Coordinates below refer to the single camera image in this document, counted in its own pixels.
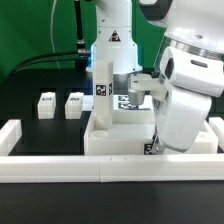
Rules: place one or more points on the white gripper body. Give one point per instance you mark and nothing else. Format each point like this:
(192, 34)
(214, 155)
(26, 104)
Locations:
(182, 95)

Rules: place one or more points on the black vertical pole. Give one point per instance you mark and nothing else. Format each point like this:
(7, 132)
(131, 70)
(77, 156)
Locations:
(80, 40)

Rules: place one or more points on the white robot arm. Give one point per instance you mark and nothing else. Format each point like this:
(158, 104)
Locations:
(193, 26)

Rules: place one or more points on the white U-shaped fixture frame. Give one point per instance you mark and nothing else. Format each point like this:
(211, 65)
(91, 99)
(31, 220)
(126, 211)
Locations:
(33, 169)

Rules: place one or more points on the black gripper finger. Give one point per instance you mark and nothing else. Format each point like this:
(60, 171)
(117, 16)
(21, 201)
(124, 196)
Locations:
(157, 148)

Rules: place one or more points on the white desk top panel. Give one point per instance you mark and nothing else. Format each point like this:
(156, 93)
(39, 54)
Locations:
(132, 131)

